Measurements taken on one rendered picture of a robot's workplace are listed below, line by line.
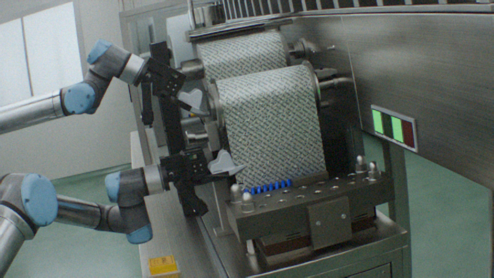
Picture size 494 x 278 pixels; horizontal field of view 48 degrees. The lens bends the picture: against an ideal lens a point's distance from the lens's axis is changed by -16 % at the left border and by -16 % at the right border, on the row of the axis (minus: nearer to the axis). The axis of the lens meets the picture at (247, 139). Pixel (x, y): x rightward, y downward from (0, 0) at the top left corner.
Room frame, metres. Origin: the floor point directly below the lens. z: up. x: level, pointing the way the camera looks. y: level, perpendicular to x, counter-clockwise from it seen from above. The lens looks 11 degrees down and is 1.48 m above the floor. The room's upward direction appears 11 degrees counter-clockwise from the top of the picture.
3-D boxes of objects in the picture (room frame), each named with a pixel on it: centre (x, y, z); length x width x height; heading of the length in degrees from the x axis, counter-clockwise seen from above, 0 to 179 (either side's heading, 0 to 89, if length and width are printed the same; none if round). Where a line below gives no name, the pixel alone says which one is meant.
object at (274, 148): (1.61, -0.07, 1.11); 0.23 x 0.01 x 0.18; 99
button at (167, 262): (1.45, 0.27, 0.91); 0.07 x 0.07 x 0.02; 9
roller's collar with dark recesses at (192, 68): (1.89, 0.12, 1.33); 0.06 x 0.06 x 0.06; 9
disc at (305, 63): (1.69, -0.19, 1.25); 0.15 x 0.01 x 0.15; 9
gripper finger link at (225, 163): (1.57, 0.06, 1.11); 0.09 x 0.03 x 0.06; 98
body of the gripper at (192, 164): (1.57, 0.17, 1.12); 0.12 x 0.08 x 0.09; 99
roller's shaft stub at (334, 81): (1.69, -0.23, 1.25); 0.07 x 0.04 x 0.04; 99
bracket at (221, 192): (1.68, 0.11, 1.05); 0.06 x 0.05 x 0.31; 99
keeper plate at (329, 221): (1.40, -0.16, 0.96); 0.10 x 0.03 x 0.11; 99
